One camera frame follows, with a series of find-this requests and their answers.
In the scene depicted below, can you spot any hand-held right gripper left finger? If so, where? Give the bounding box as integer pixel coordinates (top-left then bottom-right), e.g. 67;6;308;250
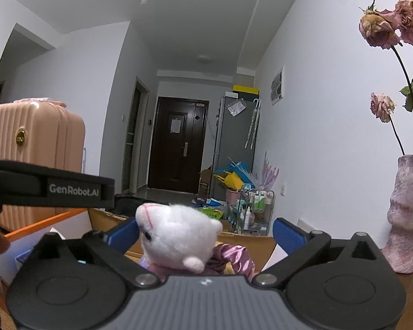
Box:
32;217;162;288

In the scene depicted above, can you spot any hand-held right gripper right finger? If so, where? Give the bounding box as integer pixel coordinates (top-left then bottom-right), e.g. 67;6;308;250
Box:
251;217;383;288

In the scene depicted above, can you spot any orange-edged cardboard box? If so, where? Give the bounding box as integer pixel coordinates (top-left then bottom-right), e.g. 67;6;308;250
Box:
2;207;279;277

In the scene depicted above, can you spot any white plush toy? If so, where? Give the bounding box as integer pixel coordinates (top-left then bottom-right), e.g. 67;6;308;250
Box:
135;203;224;277

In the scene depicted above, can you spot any pink satin scrunchie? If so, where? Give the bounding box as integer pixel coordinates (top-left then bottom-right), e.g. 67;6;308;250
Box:
206;242;256;281

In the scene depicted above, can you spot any black bag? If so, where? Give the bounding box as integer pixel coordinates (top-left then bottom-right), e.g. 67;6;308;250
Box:
114;195;148;217

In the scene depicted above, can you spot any pink ribbed suitcase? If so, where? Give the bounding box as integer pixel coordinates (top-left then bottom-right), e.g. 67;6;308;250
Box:
0;98;86;231

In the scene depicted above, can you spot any pink bucket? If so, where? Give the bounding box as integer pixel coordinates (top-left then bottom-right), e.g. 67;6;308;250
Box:
225;187;243;207

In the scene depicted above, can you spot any green and white bag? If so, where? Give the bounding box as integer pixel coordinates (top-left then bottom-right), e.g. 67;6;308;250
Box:
198;206;224;221

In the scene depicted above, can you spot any dark entrance door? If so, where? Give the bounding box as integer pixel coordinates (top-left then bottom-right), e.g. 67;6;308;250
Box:
147;96;210;194

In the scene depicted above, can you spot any open cardboard box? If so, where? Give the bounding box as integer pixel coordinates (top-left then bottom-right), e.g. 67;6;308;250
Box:
198;167;214;198

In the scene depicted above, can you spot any grey fridge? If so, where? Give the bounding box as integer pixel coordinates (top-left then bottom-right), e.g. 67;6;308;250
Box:
211;94;260;193

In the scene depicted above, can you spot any folded umbrella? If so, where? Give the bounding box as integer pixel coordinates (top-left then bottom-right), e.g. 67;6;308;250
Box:
244;98;261;149

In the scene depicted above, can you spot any mottled pink vase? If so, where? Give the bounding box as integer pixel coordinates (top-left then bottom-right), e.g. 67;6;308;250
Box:
382;155;413;274

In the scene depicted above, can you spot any paper sheet on fridge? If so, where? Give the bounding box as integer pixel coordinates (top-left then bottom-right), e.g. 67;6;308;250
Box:
228;100;246;117

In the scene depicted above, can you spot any yellow and black box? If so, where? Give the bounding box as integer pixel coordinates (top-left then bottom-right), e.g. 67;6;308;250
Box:
232;84;260;94

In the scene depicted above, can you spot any dried pink rose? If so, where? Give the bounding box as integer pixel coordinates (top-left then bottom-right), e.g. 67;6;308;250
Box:
370;92;407;157
394;0;413;159
359;0;413;159

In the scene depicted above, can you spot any wire trolley rack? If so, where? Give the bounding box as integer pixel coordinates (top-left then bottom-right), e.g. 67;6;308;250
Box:
237;189;275;236

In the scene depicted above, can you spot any purple wall decoration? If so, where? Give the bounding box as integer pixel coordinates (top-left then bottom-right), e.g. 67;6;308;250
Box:
260;150;280;189

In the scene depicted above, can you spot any side door frame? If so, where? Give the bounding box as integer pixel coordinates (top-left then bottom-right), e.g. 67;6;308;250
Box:
122;77;149;195

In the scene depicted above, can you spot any white wall electric panel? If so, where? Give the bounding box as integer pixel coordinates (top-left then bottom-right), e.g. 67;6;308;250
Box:
270;69;284;105

